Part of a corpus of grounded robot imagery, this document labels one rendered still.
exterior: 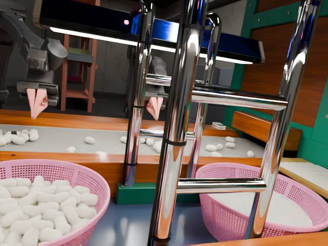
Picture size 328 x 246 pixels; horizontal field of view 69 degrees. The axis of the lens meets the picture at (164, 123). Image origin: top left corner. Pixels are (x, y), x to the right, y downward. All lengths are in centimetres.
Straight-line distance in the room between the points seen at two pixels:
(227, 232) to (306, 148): 46
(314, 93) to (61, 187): 75
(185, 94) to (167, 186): 11
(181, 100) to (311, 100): 66
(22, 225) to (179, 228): 28
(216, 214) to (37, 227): 30
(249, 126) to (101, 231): 67
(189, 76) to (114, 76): 764
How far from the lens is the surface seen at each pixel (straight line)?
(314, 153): 85
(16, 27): 96
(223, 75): 349
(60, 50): 78
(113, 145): 75
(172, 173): 29
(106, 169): 57
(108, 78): 788
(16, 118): 94
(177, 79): 27
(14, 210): 45
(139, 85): 50
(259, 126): 93
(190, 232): 53
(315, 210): 61
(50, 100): 78
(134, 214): 55
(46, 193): 48
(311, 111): 88
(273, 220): 55
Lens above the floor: 98
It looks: 12 degrees down
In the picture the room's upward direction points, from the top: 8 degrees clockwise
